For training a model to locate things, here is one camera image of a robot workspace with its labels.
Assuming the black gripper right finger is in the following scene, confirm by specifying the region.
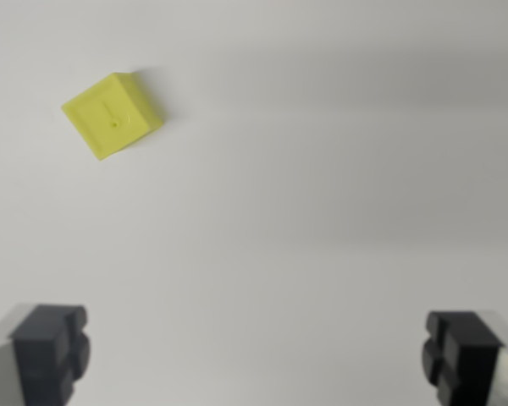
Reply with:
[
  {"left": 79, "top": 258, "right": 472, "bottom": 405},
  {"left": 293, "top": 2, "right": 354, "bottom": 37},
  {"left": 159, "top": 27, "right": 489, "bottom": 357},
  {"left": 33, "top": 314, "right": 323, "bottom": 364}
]
[{"left": 421, "top": 310, "right": 508, "bottom": 406}]

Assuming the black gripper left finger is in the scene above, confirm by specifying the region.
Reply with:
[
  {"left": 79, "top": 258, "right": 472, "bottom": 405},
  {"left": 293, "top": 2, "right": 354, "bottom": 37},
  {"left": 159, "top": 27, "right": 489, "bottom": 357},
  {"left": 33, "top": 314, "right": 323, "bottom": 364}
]
[{"left": 0, "top": 302, "right": 91, "bottom": 406}]

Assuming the yellow plastic cube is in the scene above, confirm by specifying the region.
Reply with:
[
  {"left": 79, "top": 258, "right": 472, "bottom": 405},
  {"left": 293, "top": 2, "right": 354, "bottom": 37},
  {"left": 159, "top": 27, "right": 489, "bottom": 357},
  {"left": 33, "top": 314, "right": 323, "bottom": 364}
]
[{"left": 61, "top": 72, "right": 166, "bottom": 162}]

